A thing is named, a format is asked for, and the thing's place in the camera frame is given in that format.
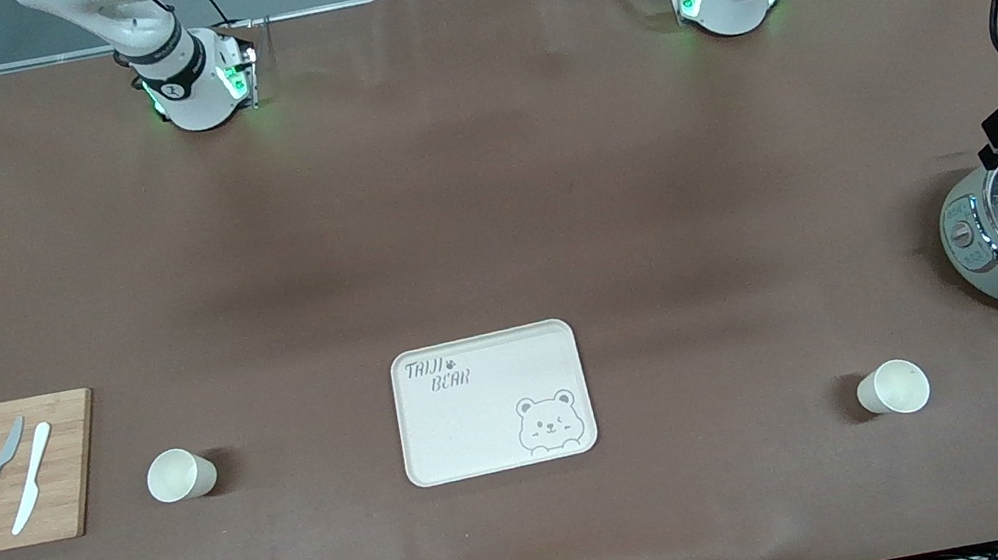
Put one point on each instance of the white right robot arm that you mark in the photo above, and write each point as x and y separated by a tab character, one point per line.
193	88

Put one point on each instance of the brown table mat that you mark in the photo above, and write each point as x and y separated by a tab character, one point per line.
481	171

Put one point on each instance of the white bear print tray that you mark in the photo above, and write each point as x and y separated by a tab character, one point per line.
491	413

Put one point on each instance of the white plastic knife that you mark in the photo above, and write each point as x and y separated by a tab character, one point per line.
33	475

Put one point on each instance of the white IKEA cup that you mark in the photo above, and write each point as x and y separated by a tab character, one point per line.
894	388
179	475

